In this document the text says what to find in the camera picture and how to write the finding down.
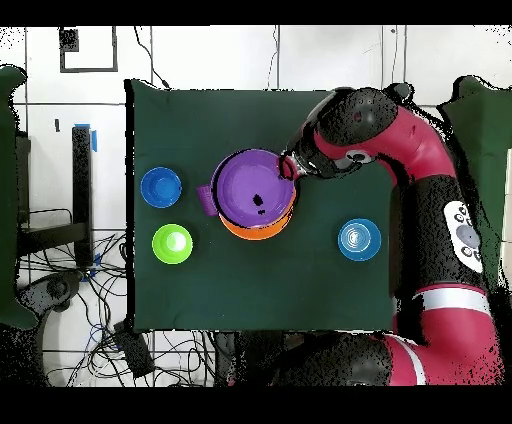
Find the large purple bowl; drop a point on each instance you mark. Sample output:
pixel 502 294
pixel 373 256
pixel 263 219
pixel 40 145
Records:
pixel 252 188

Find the large orange bowl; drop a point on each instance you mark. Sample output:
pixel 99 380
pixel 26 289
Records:
pixel 256 232

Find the purple cup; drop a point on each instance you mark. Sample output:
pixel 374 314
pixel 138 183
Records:
pixel 204 200

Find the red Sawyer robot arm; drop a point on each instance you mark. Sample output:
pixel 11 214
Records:
pixel 424 160

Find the light blue bowl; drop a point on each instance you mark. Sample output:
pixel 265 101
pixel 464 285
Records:
pixel 359 240

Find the dark blue bowl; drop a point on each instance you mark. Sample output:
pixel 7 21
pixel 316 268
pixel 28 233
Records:
pixel 160 187

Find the small green bowl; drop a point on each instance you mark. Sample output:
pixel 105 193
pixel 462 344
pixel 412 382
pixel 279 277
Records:
pixel 172 243

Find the dark green table cloth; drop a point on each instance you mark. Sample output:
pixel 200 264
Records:
pixel 200 288

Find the green cloth side table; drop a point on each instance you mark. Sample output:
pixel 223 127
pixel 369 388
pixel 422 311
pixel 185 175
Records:
pixel 486 132
pixel 8 200

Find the black power brick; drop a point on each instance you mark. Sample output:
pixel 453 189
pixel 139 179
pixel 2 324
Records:
pixel 134 352

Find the black wheeled base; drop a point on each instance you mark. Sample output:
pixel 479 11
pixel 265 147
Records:
pixel 52 288

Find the black post with blue tape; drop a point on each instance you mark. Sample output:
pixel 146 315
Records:
pixel 82 192

